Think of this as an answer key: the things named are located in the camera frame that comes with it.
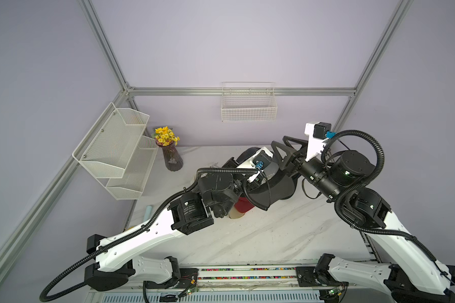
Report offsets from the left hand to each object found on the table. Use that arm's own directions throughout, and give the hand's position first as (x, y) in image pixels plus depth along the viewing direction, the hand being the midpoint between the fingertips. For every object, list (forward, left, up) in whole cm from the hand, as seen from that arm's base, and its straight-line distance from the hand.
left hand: (250, 154), depth 54 cm
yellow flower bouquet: (+32, +38, -21) cm, 54 cm away
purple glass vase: (+29, +38, -37) cm, 61 cm away
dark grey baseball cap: (0, -11, -16) cm, 19 cm away
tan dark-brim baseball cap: (0, +5, -40) cm, 40 cm away
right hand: (+2, -8, +3) cm, 9 cm away
